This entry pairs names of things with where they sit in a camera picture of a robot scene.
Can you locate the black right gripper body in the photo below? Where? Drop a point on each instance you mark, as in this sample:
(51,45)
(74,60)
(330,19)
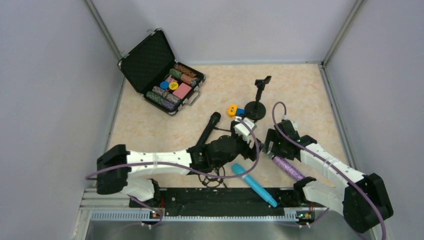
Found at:
(273,143)

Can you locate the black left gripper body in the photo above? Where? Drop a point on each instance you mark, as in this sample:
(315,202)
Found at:
(249,151)

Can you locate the purple glitter microphone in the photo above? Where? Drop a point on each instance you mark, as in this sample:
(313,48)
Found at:
(289,169)

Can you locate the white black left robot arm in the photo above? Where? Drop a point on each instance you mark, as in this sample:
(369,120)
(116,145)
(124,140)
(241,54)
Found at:
(120,170)

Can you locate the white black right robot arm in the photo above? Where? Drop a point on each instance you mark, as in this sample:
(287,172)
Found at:
(361,199)

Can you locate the black round base stand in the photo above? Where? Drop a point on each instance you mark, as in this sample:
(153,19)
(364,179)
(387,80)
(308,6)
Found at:
(255,110)

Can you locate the teal blue microphone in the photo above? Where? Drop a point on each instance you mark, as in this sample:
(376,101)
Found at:
(255,186)

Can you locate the blue toy block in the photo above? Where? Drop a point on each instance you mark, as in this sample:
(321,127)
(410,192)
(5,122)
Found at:
(239,112)

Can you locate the black orange-tipped microphone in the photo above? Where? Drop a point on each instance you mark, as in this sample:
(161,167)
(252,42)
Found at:
(213,120)

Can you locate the yellow toy traffic light block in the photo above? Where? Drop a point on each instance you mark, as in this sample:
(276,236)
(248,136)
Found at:
(232,111)

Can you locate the red card deck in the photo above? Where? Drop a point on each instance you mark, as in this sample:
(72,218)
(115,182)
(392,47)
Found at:
(182,91)

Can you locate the purple chip stack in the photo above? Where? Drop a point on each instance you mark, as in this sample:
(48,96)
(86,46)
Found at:
(169,106)

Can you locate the red tan chip stack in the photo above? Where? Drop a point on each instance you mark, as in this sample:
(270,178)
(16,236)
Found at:
(184,74)

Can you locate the yellow big blind button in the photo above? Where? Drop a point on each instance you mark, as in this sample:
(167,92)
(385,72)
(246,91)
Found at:
(173,86)

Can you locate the blue dealer button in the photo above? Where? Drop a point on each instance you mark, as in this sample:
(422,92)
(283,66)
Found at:
(164,85)

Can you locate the blue tan chip stack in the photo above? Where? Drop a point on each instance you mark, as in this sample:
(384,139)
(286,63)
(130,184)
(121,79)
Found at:
(166,95)

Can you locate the black poker chip case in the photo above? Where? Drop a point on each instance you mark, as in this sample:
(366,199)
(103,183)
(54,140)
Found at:
(148,64)

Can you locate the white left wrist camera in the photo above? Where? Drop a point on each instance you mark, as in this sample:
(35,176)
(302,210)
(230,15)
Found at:
(243,127)

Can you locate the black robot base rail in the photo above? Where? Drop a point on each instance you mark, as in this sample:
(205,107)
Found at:
(225,202)

